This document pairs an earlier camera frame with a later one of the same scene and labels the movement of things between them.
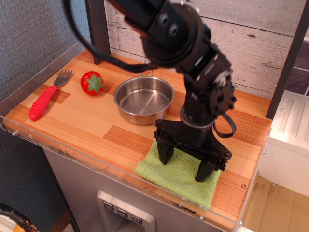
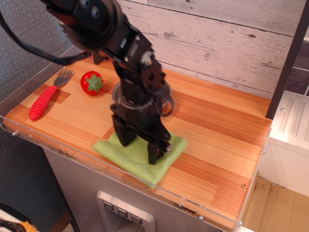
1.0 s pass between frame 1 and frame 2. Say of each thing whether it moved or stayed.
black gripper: moved
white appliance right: stayed
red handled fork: stayed
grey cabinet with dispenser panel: stayed
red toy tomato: stayed
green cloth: moved
